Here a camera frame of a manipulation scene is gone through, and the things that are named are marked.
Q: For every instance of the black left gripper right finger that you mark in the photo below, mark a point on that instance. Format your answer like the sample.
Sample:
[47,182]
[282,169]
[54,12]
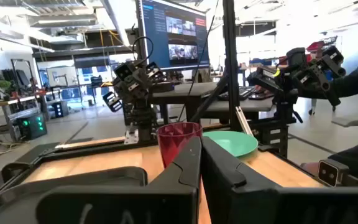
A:
[244,199]

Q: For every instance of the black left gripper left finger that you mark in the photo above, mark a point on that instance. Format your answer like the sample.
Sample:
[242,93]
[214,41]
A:
[154,202]

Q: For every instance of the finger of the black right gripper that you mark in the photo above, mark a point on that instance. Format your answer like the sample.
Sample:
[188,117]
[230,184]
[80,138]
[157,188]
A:
[155,72]
[113,102]

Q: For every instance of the turquoise round plate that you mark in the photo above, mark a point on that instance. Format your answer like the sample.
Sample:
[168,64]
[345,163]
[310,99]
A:
[232,143]

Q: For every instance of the red plastic cup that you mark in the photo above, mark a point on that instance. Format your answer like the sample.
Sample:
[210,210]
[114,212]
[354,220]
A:
[172,143]

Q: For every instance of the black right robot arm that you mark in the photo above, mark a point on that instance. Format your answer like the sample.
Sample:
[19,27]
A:
[145,121]

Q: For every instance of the grey office desk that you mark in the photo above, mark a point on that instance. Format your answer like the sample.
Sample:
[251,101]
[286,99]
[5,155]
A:
[191,90]

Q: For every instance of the large computer monitor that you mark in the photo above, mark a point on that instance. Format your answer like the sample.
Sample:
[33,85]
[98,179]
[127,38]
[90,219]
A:
[172,31]

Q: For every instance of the small black computer tower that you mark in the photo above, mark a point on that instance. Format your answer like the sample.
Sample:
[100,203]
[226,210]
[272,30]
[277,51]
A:
[60,109]

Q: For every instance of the black keyboard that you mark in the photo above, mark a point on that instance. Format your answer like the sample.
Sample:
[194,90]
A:
[241,92]

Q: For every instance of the grey office chair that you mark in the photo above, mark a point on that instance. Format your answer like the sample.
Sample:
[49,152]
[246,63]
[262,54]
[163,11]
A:
[357,121]

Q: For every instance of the grey depth camera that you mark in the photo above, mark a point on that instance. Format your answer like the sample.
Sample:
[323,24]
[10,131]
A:
[331,172]

